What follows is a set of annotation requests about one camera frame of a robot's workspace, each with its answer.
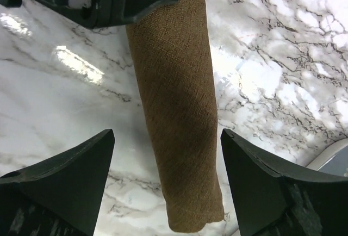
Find teal floral metal tray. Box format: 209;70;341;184
307;139;348;177

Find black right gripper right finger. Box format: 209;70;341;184
221;129;347;235

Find brown cloth napkin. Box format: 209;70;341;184
126;0;224;233

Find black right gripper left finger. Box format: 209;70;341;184
1;129;115;235

